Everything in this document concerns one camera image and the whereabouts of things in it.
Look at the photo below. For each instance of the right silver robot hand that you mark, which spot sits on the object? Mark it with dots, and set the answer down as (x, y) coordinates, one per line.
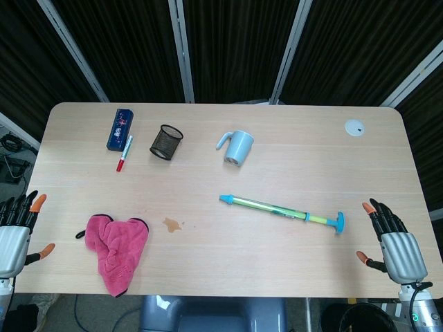
(403, 256)

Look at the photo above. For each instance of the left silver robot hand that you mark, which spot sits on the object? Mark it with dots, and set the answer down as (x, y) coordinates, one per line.
(14, 242)

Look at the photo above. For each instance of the pink cloth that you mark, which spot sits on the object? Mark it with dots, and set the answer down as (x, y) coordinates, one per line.
(117, 242)

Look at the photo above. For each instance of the black mesh pen holder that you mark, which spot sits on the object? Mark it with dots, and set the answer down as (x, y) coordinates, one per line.
(166, 143)

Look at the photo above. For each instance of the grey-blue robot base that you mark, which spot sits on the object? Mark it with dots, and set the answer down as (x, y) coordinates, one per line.
(214, 314)

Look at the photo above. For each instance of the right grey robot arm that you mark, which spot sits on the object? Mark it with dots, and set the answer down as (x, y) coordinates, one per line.
(427, 307)

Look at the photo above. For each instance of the brown liquid spill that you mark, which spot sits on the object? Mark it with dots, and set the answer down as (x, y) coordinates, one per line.
(171, 224)

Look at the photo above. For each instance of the black trash bin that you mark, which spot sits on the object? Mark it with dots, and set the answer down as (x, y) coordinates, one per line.
(360, 318)

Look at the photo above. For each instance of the grey table leg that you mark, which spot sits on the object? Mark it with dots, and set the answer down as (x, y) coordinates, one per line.
(308, 314)

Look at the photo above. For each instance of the green and blue water syringe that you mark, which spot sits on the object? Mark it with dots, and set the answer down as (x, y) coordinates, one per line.
(277, 209)

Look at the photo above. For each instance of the red and white marker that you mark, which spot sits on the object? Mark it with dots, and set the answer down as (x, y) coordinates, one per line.
(124, 154)

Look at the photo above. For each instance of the dark blue printed box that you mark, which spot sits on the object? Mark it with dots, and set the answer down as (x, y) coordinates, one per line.
(120, 129)

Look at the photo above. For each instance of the light blue mug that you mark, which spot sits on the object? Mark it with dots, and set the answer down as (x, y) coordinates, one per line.
(239, 147)

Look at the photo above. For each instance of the grey partition frame post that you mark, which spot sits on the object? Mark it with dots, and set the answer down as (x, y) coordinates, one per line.
(17, 129)
(181, 52)
(415, 74)
(69, 48)
(290, 52)

